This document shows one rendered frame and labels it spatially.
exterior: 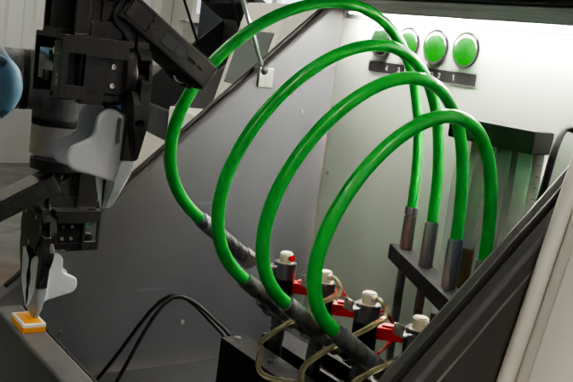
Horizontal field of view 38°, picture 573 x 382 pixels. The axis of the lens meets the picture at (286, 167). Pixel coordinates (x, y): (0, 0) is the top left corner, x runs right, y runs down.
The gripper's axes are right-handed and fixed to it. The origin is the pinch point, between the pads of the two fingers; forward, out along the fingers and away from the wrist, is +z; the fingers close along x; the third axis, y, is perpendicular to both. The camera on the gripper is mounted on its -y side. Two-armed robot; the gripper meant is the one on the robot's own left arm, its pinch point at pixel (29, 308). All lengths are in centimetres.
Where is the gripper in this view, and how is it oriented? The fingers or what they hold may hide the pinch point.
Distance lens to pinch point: 115.9
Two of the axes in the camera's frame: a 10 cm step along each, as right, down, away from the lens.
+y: 8.2, 0.2, 5.8
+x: -5.6, -1.9, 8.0
